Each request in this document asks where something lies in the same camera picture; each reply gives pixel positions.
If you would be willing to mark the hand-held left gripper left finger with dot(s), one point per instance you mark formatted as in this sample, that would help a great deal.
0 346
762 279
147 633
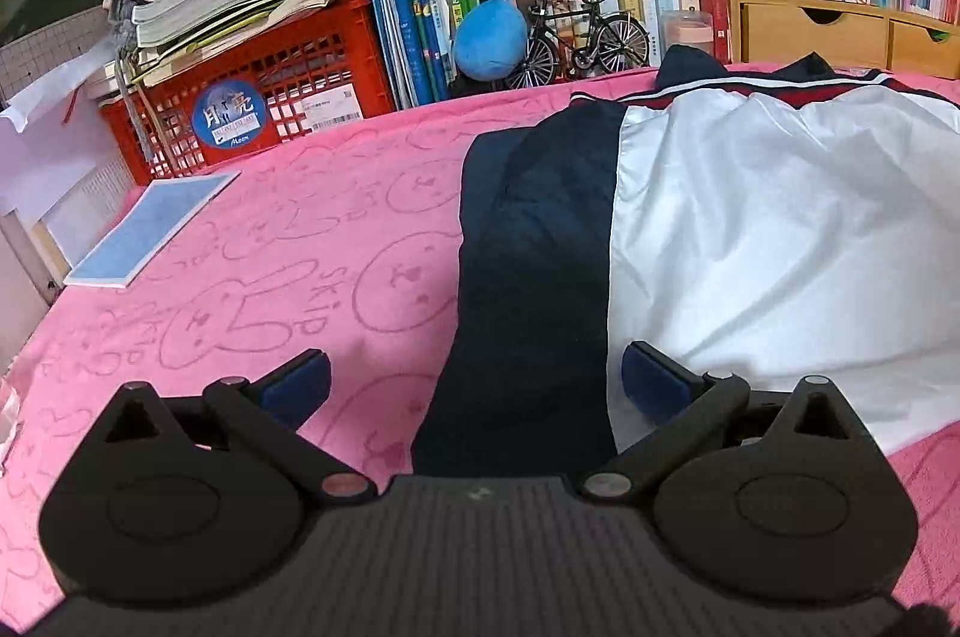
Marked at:
307 386

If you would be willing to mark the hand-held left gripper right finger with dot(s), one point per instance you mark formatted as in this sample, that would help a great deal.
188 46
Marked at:
649 382

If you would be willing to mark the navy and white jacket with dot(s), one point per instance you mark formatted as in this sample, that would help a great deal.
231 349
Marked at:
750 232

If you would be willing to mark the pink bunny print blanket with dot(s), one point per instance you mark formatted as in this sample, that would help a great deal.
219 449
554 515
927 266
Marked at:
300 247

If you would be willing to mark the light blue notebook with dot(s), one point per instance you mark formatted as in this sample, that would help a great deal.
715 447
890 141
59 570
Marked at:
154 224

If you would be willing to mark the large red plastic crate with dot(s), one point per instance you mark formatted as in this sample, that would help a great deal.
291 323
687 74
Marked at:
300 67

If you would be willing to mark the black model bicycle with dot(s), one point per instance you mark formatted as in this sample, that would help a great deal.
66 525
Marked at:
585 45

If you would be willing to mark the white paper sheet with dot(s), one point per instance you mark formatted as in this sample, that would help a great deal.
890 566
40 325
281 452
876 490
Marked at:
45 135

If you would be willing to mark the blue plush ball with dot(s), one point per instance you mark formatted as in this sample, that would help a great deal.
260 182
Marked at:
491 41

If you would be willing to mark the wooden drawer organizer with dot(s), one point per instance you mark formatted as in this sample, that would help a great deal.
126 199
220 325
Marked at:
817 33

